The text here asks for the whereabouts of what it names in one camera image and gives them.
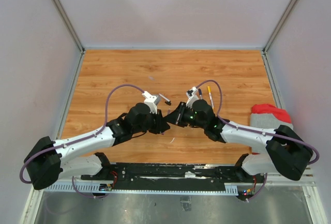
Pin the white marker yellow end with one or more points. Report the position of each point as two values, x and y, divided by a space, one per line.
211 99

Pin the white pen black end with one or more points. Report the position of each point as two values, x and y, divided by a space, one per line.
165 98

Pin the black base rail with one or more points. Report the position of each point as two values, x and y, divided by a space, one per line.
178 177

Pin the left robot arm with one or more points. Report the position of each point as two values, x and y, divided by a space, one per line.
46 160

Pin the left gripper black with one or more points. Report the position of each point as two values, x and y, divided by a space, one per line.
161 124

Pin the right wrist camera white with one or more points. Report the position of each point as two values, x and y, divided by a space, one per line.
192 96

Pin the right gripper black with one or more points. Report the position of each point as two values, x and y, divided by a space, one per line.
177 117

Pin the aluminium frame rail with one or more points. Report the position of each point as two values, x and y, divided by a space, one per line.
98 177

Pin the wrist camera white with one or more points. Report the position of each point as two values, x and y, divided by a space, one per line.
151 101
192 96

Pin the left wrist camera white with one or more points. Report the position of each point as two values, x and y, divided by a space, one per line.
151 101

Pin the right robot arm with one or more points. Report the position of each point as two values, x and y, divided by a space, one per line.
277 150

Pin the red and grey cloth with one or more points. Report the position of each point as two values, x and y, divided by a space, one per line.
269 116

